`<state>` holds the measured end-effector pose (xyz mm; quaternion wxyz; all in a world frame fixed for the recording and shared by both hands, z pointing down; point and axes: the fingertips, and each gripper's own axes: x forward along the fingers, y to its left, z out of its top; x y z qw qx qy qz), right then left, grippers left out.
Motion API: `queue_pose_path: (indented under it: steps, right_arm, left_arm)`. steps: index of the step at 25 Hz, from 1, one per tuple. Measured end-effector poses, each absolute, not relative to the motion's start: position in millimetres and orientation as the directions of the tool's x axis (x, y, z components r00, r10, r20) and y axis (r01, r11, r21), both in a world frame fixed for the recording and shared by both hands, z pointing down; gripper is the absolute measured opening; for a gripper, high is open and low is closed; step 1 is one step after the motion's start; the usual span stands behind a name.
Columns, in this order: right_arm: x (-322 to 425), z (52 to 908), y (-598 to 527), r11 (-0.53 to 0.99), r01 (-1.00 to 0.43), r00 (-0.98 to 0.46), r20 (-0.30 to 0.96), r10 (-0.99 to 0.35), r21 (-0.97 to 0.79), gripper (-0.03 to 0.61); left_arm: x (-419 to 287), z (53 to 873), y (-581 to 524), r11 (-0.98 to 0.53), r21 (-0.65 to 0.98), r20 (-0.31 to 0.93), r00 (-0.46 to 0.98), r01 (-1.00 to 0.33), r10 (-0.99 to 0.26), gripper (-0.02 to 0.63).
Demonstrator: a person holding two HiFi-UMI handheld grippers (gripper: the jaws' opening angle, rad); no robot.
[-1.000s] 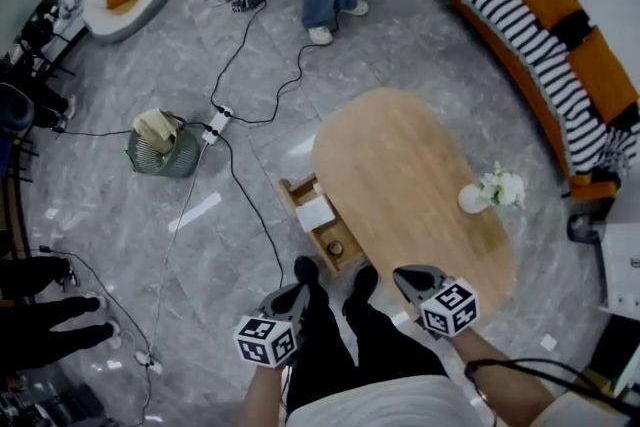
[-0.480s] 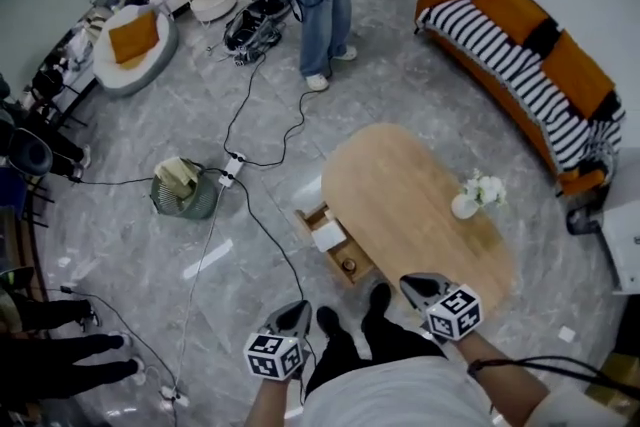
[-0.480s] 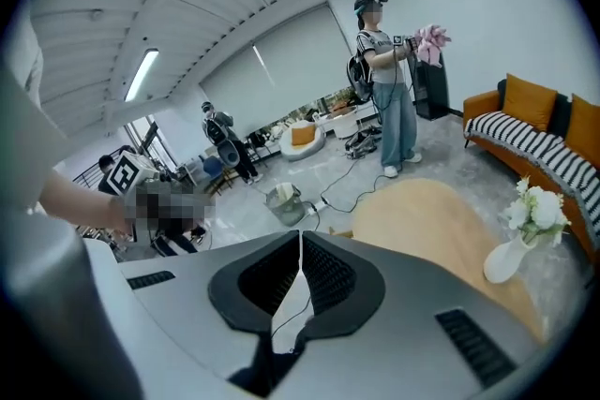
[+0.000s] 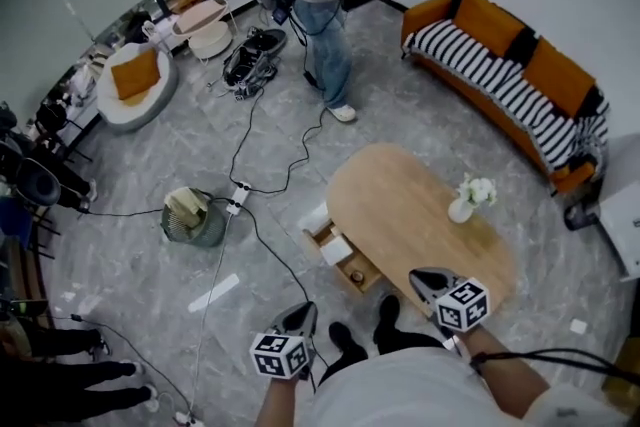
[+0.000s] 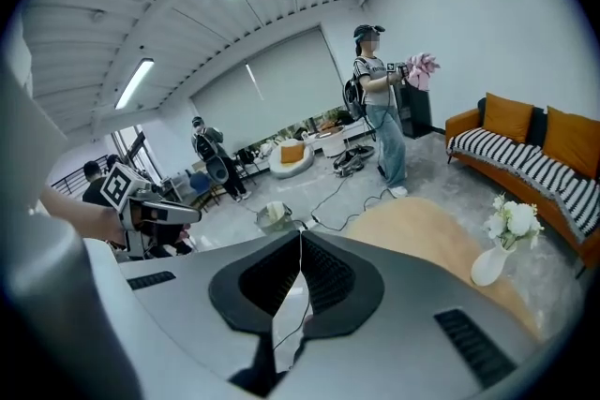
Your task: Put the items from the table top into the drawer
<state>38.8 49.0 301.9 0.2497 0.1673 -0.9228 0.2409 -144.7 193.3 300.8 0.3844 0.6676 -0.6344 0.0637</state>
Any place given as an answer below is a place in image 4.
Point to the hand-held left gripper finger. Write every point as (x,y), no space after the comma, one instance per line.
(287,325)
(307,325)

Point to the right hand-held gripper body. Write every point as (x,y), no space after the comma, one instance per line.
(462,305)

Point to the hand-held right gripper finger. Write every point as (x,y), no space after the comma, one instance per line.
(425,295)
(440,279)

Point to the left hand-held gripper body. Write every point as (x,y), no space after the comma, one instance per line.
(280,357)

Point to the white tissue box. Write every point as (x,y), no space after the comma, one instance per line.
(336,250)

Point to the person's left forearm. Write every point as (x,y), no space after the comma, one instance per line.
(282,402)

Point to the person's right forearm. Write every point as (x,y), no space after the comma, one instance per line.
(505,375)

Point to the wooden coffee table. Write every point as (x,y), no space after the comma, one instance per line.
(400,215)

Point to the person's left leg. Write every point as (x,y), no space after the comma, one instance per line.
(345,340)

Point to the person's leg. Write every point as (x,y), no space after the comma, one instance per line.
(400,340)
(345,340)

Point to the person's right leg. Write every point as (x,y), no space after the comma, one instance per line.
(400,340)

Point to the white ceramic vase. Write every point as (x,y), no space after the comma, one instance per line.
(460,211)

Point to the person's white shirt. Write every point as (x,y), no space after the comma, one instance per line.
(425,395)

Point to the white flower bouquet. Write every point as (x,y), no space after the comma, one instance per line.
(479,189)

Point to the small wooden block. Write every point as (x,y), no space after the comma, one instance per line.
(337,230)

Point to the white power strip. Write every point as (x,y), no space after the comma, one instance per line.
(238,198)
(189,420)

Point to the white paper sheet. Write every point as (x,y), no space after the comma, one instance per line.
(578,326)

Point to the green mesh waste basket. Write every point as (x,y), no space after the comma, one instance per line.
(210,230)

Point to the small black bin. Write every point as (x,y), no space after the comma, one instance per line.
(581,216)

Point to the beige crumpled paper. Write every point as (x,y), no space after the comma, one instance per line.
(187,207)

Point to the brown wooden cabinet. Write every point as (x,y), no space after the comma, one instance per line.
(625,377)

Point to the white cabinet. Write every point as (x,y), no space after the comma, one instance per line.
(620,215)

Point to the black white striped blanket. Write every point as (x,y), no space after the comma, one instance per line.
(500,85)

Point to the orange sofa cushion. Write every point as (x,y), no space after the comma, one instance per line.
(560,77)
(487,17)

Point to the white round bean bag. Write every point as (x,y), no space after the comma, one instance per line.
(160,105)

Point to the orange sofa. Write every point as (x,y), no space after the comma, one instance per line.
(425,15)

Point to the black open bag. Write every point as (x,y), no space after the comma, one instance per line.
(252,60)

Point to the orange square cushion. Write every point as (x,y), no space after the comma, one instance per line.
(135,75)

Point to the white round side table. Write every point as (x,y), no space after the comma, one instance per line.
(210,42)

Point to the pink round side table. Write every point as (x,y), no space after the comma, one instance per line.
(200,15)

